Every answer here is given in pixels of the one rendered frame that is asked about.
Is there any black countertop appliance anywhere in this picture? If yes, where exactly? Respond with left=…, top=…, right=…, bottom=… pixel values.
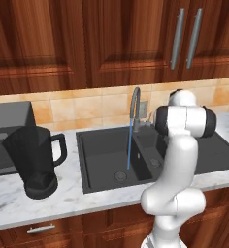
left=0, top=101, right=37, bottom=178

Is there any black jug with handle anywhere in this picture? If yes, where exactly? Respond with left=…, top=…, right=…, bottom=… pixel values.
left=2, top=125, right=69, bottom=201

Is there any black double sink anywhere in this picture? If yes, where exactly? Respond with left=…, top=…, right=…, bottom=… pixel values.
left=75, top=123, right=229, bottom=195

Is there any long grey cupboard handle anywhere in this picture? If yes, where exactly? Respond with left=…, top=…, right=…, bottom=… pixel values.
left=185, top=7, right=204, bottom=70
left=169, top=7, right=186, bottom=71

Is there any grey wall outlet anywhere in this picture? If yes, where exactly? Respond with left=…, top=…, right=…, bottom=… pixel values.
left=139, top=100, right=149, bottom=117

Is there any wooden wall cupboard door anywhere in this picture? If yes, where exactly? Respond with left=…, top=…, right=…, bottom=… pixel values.
left=0, top=0, right=87, bottom=97
left=82, top=0, right=189, bottom=89
left=180, top=0, right=229, bottom=82

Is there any wooden drawer front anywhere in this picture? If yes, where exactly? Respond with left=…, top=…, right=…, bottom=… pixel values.
left=0, top=215, right=85, bottom=248

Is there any short grey drawer handle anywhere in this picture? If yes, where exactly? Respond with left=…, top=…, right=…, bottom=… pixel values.
left=26, top=224, right=56, bottom=234

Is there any wooden base cupboard front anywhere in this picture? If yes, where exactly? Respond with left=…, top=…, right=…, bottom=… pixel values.
left=179, top=185, right=229, bottom=248
left=81, top=202, right=159, bottom=248

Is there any grey arched sink faucet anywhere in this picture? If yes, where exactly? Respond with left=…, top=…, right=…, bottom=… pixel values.
left=129, top=86, right=153, bottom=134

